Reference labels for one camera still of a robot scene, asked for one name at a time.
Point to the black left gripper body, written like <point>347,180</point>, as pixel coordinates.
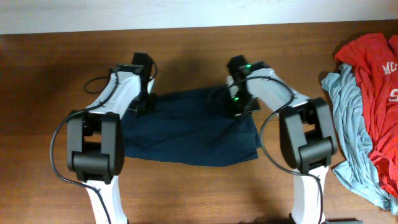
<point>148,101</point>

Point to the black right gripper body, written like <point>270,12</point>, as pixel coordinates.
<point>242,103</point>

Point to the navy blue shorts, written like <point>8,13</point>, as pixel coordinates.
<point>191,127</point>

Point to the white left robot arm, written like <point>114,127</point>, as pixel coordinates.
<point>95,145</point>

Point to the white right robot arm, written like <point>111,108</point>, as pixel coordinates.
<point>307,136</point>

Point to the light blue shirt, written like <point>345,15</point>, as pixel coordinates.
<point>357,173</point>

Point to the red printed shirt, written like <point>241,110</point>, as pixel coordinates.
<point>374,59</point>

